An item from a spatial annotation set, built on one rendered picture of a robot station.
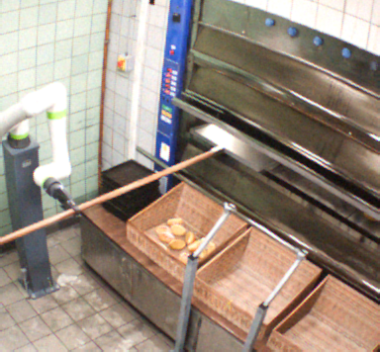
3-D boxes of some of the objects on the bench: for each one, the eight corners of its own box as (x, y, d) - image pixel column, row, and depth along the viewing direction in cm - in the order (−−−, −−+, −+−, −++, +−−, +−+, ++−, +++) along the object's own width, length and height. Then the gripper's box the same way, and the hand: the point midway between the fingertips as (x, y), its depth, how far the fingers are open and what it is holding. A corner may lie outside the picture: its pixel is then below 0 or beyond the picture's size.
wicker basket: (315, 305, 270) (329, 272, 256) (381, 346, 236) (400, 316, 222) (263, 346, 239) (276, 314, 225) (338, 396, 206) (358, 368, 192)
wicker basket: (181, 213, 341) (185, 178, 327) (243, 255, 308) (251, 220, 294) (125, 239, 310) (125, 204, 296) (187, 288, 277) (192, 253, 263)
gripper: (59, 174, 242) (84, 197, 228) (61, 200, 251) (85, 223, 236) (47, 178, 238) (71, 202, 224) (49, 204, 246) (73, 228, 232)
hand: (74, 210), depth 232 cm, fingers closed on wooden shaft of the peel, 3 cm apart
